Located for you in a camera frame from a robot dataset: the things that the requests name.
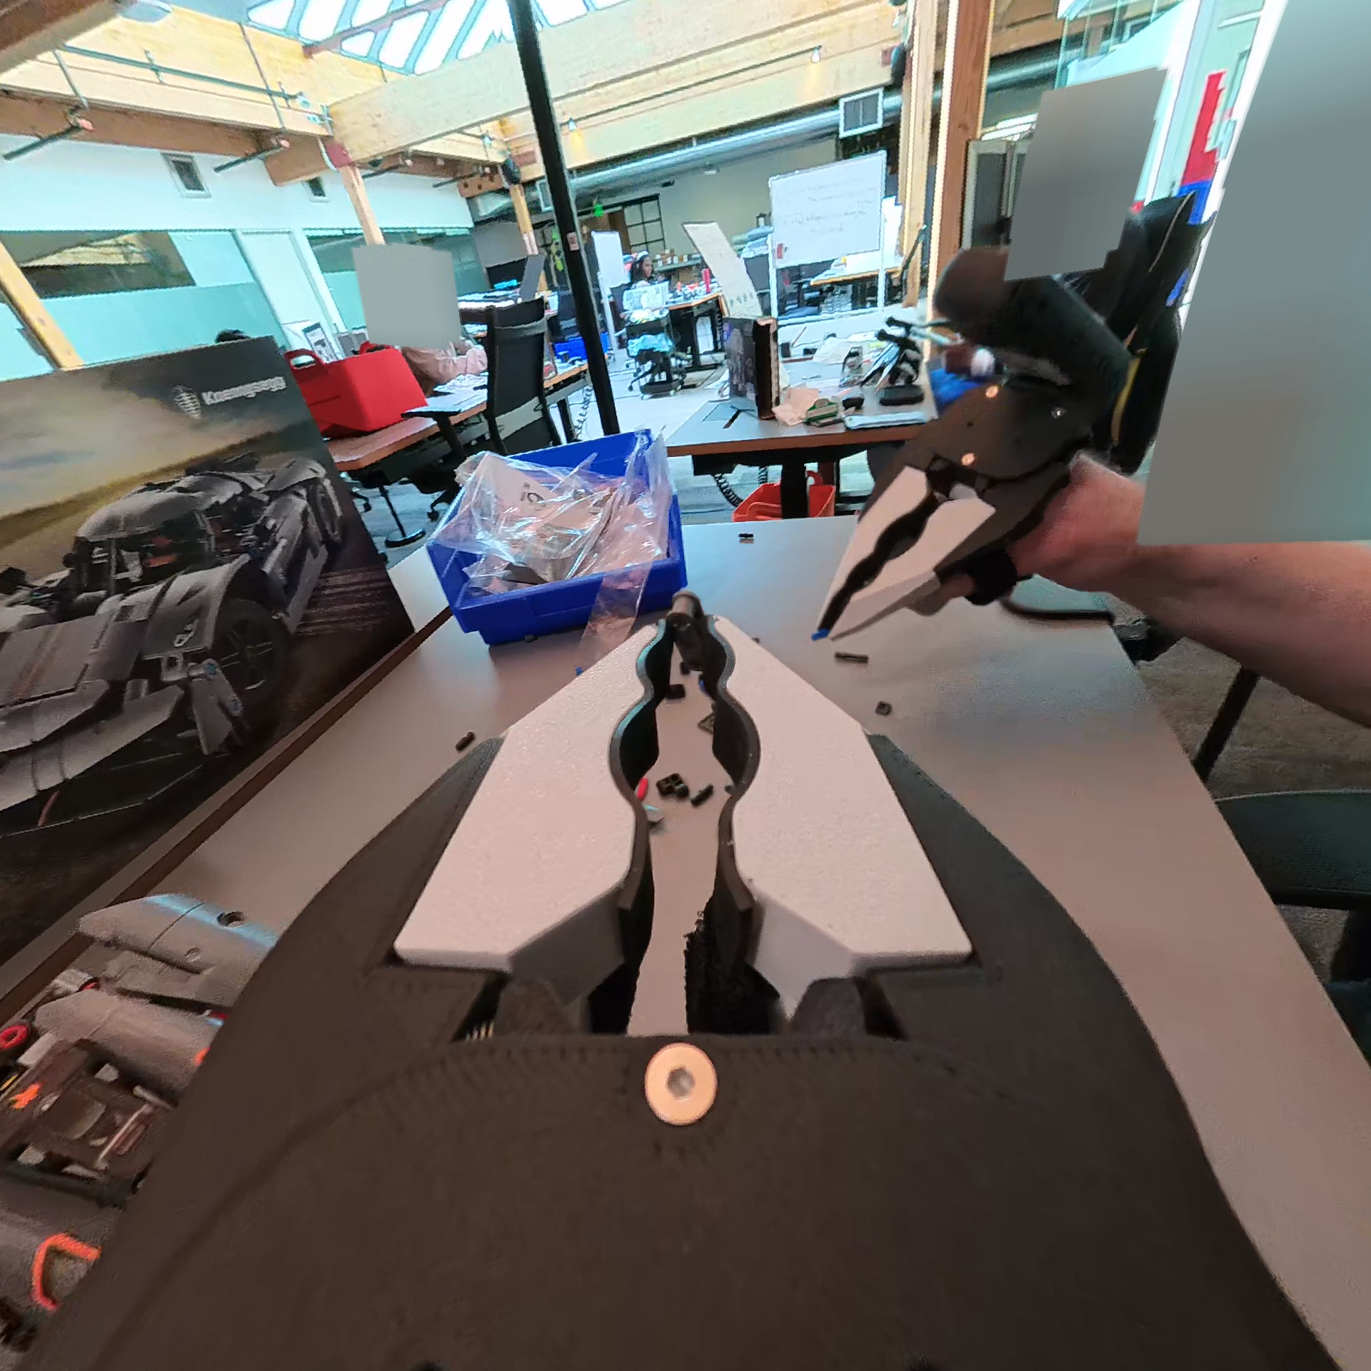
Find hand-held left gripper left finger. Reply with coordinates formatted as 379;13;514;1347
391;623;673;1033

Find person's right forearm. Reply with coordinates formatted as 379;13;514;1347
1123;536;1371;733

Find orange bin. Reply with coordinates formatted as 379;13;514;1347
731;472;839;523

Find black backpack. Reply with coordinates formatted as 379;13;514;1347
1092;193;1216;479

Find scattered loose lego pieces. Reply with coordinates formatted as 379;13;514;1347
459;525;895;832

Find pile of clear plastic bags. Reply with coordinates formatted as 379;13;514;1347
449;429;678;645

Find lego set box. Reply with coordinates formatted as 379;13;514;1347
0;338;416;966

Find pale tilted board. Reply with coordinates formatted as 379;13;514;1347
681;222;756;318

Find wooden post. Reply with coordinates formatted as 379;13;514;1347
925;0;993;313

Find dark upright box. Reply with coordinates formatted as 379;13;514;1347
722;316;779;422

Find red tote bag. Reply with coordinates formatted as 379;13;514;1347
282;345;429;439

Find grey background desk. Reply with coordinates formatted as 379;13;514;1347
663;375;942;519

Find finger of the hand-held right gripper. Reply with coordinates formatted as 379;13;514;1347
829;495;1002;643
815;466;935;639

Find grey lego car model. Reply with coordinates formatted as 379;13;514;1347
0;895;282;1346

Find black floor lamp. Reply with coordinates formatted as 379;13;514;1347
508;0;625;439

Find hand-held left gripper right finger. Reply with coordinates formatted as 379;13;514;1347
701;618;976;1017

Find blue plastic bin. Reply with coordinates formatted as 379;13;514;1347
425;430;689;650

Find white whiteboard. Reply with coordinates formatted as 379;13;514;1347
766;151;891;272

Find person's right hand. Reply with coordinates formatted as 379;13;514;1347
1006;455;1155;602

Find dark padded office chair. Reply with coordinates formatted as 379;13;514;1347
1215;790;1371;950

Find black office chair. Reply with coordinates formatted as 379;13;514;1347
481;298;565;452

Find wooden background desk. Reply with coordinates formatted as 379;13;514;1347
325;359;591;473

